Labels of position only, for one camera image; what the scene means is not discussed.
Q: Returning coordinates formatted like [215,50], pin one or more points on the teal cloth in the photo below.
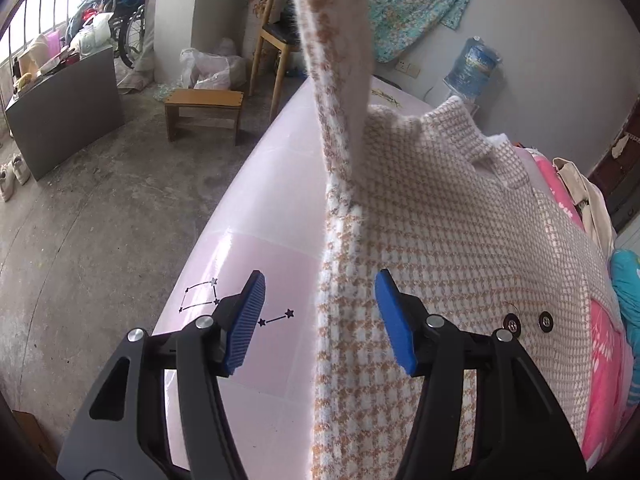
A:
[627,285]

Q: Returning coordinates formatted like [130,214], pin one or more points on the grey board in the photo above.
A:
[65,110]

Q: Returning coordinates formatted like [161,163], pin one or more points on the white wall socket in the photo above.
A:
[410,69]

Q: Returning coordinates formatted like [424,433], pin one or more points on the dark wooden door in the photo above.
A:
[620,195]

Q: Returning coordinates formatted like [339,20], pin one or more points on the cardboard box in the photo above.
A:
[32,435]

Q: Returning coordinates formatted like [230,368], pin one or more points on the pink patterned bed sheet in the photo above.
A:
[280,185]

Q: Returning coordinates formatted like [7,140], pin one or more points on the beige folded garment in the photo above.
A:
[587,195]

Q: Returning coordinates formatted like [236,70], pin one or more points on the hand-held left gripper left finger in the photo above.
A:
[245,320]

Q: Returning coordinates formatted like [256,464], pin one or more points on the white bundle bag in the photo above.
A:
[92,35]

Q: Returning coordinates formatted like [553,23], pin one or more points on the small wooden stool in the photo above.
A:
[205,97]

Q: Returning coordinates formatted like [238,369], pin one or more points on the wooden chair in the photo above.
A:
[265,40]

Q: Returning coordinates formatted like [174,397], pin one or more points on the wheelchair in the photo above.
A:
[131,35]

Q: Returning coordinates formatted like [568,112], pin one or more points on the white plastic bag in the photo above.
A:
[212,70]

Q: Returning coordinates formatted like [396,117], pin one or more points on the turquoise floral hanging cloth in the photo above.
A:
[425,0]

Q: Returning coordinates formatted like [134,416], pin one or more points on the blue water jug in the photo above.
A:
[472,67]

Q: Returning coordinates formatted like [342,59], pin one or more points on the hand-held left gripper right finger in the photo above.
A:
[395,325]

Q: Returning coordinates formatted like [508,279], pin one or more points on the small white hanging cloth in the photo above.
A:
[620,145]

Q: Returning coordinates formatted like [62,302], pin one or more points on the beige houndstooth coat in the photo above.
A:
[450,210]

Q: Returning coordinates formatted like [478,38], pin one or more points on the metal window railing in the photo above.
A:
[40,5]

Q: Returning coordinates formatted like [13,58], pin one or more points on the pink floral blanket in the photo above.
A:
[600,350]

